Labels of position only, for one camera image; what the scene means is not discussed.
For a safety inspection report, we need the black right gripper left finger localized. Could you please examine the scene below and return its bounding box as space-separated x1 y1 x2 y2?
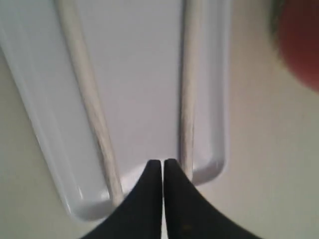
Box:
83 160 162 239

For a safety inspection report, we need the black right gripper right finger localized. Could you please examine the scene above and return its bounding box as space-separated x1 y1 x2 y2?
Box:
163 159 251 239

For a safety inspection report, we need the white drumstick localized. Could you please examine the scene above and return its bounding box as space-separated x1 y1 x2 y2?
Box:
54 0 124 207
179 0 202 180

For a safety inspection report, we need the small red drum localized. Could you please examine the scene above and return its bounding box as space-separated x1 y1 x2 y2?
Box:
269 0 319 92

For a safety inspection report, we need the white rectangular plastic tray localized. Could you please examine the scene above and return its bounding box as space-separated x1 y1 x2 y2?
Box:
0 0 231 221

